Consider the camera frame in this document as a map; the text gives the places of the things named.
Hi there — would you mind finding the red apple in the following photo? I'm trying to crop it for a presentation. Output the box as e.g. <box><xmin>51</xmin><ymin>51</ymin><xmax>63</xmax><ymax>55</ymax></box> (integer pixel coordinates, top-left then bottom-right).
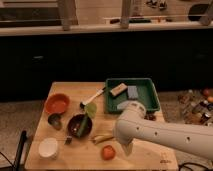
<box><xmin>101</xmin><ymin>145</ymin><xmax>116</xmax><ymax>160</ymax></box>

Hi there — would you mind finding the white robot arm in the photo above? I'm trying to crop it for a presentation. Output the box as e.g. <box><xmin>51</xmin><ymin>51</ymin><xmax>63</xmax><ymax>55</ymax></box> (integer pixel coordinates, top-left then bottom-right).
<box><xmin>113</xmin><ymin>101</ymin><xmax>213</xmax><ymax>161</ymax></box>

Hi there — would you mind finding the metal cup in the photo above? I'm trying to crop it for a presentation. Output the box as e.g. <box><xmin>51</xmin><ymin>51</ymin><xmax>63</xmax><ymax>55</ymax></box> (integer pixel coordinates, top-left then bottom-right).
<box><xmin>48</xmin><ymin>113</ymin><xmax>62</xmax><ymax>130</ymax></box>

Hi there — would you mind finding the white cup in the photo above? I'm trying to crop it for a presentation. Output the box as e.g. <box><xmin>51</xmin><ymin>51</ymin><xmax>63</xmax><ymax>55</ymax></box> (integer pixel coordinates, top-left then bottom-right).
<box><xmin>38</xmin><ymin>138</ymin><xmax>58</xmax><ymax>159</ymax></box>

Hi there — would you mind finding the yellow banana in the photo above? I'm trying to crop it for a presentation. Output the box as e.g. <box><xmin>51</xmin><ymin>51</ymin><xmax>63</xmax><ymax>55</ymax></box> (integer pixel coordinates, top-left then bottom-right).
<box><xmin>91</xmin><ymin>134</ymin><xmax>114</xmax><ymax>144</ymax></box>

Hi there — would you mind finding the dark grape bunch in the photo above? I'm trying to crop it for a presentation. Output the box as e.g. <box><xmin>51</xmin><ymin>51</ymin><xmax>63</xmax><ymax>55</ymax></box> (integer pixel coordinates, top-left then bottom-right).
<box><xmin>145</xmin><ymin>113</ymin><xmax>156</xmax><ymax>121</ymax></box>

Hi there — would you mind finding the grey sponge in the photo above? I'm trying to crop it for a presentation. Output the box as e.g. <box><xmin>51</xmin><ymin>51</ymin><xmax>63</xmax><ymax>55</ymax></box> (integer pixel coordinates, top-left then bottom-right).
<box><xmin>117</xmin><ymin>100</ymin><xmax>130</xmax><ymax>110</ymax></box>

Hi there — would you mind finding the green spatula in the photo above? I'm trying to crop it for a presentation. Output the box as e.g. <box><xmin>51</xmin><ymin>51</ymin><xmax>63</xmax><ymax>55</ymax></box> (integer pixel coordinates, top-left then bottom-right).
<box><xmin>77</xmin><ymin>102</ymin><xmax>97</xmax><ymax>138</ymax></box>

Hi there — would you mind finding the wooden block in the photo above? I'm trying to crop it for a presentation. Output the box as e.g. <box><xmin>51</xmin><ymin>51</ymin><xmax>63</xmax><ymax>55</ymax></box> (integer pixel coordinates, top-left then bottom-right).
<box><xmin>110</xmin><ymin>83</ymin><xmax>127</xmax><ymax>97</ymax></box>

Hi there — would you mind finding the dark brown bowl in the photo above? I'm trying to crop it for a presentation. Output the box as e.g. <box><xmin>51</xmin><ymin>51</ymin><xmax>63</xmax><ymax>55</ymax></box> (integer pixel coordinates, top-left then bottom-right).
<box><xmin>67</xmin><ymin>114</ymin><xmax>93</xmax><ymax>139</ymax></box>

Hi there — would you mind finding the green plastic tray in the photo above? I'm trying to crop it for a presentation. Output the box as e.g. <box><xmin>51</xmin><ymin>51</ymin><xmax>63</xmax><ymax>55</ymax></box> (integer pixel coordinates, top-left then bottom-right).
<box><xmin>105</xmin><ymin>78</ymin><xmax>160</xmax><ymax>114</ymax></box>

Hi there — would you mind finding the small dark object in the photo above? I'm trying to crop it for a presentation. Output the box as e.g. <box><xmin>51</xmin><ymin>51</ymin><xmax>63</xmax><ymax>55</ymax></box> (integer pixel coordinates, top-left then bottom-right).
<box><xmin>65</xmin><ymin>136</ymin><xmax>72</xmax><ymax>145</ymax></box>

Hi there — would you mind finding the orange bowl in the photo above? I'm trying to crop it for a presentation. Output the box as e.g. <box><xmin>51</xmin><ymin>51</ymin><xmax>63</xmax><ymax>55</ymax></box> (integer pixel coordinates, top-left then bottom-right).
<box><xmin>44</xmin><ymin>93</ymin><xmax>70</xmax><ymax>114</ymax></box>

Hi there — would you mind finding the black pole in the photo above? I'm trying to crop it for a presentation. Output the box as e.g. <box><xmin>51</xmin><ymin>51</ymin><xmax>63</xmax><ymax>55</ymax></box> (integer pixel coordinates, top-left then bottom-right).
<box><xmin>12</xmin><ymin>130</ymin><xmax>27</xmax><ymax>171</ymax></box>

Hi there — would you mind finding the white handled brush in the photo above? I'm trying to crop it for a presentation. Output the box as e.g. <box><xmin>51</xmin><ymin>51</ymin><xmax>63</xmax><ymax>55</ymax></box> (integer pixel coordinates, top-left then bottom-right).
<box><xmin>80</xmin><ymin>87</ymin><xmax>106</xmax><ymax>109</ymax></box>

